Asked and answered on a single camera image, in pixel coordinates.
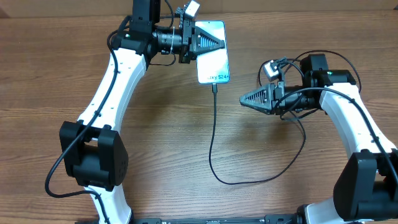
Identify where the Galaxy smartphone with teal screen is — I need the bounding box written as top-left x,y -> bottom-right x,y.
195,21 -> 230,84

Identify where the black USB charging cable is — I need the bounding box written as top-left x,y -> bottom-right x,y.
208,50 -> 362,186

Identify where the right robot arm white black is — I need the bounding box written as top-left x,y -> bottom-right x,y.
239,50 -> 397,223

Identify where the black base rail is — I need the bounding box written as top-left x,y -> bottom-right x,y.
127,213 -> 306,224

